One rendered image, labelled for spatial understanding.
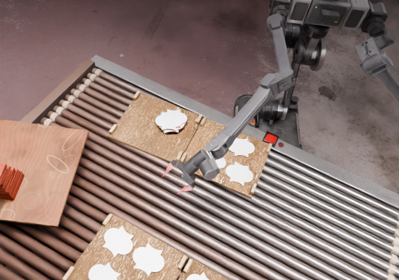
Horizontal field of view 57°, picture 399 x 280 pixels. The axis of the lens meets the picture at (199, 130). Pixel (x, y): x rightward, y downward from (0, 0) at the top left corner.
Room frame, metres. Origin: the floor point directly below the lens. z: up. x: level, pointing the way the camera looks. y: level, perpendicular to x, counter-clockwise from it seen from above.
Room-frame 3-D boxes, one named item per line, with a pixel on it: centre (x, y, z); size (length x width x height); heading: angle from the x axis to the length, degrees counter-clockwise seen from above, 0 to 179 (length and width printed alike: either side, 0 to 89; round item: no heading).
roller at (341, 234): (0.96, -0.13, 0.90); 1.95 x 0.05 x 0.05; 70
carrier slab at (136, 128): (1.16, 0.24, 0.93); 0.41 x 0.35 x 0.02; 75
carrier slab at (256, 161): (1.05, -0.16, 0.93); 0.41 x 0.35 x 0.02; 74
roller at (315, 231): (0.91, -0.11, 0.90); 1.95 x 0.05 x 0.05; 70
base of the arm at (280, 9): (1.61, -0.31, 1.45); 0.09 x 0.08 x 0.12; 93
